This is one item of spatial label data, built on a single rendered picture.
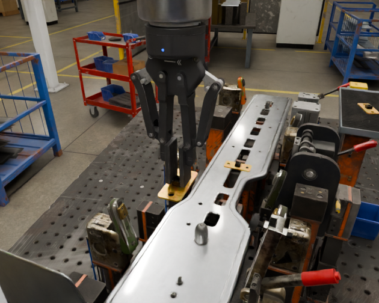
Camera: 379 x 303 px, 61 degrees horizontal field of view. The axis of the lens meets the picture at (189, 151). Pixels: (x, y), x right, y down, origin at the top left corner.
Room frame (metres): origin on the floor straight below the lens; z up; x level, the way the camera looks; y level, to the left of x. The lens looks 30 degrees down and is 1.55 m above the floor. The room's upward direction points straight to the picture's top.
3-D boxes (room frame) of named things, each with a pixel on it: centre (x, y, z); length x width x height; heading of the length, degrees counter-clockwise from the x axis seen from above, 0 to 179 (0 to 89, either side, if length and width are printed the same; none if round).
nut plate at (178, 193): (0.42, 0.02, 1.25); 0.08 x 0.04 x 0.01; 159
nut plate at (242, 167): (0.86, -0.15, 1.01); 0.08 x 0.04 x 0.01; 69
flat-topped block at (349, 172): (0.95, -0.55, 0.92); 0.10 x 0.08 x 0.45; 158
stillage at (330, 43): (6.43, -3.14, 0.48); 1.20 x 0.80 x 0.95; 166
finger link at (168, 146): (0.42, 0.03, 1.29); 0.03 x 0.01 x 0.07; 159
